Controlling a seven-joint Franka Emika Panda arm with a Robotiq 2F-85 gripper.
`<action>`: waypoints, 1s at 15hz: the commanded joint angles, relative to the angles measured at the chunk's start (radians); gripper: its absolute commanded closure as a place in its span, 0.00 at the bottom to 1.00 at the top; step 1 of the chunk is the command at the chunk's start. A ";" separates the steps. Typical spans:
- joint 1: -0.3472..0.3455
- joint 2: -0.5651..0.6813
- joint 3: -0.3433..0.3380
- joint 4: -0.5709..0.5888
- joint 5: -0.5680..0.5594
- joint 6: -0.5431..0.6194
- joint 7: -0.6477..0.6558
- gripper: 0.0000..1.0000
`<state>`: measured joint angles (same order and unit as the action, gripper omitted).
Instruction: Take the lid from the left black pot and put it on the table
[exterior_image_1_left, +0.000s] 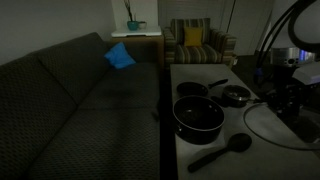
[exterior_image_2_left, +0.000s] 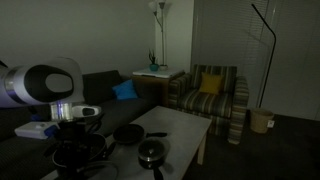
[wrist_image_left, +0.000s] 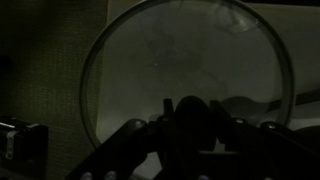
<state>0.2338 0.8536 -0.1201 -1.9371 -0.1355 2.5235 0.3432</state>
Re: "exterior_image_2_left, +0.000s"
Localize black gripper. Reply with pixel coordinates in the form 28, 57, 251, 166
54, 121, 92, 179

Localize large black pot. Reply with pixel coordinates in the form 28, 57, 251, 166
43, 133, 116, 180

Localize small glass saucepan lid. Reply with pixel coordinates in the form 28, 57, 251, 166
137, 137, 171, 162

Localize black frying pan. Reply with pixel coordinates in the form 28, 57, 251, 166
112, 123, 169, 145

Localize dark grey sofa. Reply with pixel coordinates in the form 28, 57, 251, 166
0, 69, 168, 180

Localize small black saucepan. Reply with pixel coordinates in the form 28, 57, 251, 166
137, 137, 172, 180

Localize blue pillow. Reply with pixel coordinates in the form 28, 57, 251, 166
111, 79, 139, 101

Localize grey coffee table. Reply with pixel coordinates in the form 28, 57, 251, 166
39, 105, 213, 180

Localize wooden white-topped side table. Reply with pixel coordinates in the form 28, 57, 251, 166
130, 67, 186, 108

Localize teal potted plant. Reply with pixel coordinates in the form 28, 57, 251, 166
147, 49, 160, 72

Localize striped armchair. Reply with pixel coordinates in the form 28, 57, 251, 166
167, 64, 250, 146

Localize white multi-head floor lamp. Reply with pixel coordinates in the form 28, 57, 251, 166
148, 0, 168, 68

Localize yellow cushion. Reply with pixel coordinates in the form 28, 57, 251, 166
198, 72, 226, 96

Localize wicker waste basket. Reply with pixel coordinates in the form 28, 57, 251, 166
249, 107, 276, 135

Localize white window blinds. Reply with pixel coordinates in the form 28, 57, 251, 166
190, 0, 320, 121

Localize thin black floor lamp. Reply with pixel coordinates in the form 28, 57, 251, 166
251, 3, 278, 109

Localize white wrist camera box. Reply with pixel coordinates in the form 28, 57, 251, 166
14, 120, 61, 140

